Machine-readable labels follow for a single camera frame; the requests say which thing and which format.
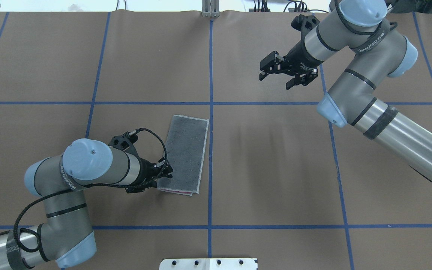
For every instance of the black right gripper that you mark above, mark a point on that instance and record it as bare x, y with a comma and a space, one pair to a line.
297, 57

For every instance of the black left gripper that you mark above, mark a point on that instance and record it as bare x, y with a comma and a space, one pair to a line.
146, 169

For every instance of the pink and grey towel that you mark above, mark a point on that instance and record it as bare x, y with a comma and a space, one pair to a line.
185, 145

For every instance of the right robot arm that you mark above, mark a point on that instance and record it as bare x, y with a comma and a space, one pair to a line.
380, 52

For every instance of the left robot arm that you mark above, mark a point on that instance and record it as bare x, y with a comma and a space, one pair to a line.
57, 227

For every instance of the aluminium frame post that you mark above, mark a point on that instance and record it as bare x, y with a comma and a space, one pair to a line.
210, 8

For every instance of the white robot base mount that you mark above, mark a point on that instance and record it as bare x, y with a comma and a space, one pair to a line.
209, 264

